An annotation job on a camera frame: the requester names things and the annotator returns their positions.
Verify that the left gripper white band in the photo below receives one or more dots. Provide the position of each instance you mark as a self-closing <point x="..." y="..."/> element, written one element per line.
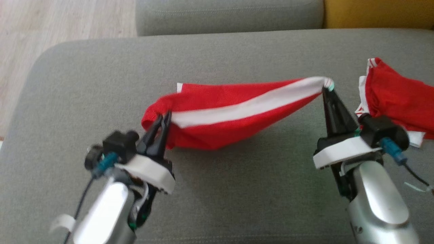
<point x="152" y="171"/>

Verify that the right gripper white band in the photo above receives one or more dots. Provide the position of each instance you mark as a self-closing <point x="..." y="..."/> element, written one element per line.
<point x="342" y="150"/>

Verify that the red basketball jersey white sleeves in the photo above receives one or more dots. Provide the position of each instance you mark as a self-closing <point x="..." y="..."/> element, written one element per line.
<point x="396" y="98"/>

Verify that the red shorts white stripe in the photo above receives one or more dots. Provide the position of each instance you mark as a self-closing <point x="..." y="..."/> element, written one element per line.
<point x="220" y="128"/>

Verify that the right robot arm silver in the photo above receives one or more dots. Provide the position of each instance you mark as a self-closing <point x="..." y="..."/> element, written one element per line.
<point x="379" y="203"/>

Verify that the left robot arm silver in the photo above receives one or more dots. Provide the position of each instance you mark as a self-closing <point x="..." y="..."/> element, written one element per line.
<point x="105" y="213"/>

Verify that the large grey sofa ottoman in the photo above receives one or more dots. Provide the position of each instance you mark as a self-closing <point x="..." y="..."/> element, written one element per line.
<point x="237" y="196"/>

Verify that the yellow sofa back cushion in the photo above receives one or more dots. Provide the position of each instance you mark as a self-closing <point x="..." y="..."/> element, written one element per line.
<point x="379" y="13"/>

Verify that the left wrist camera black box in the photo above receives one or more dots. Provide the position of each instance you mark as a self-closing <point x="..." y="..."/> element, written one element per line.
<point x="118" y="145"/>

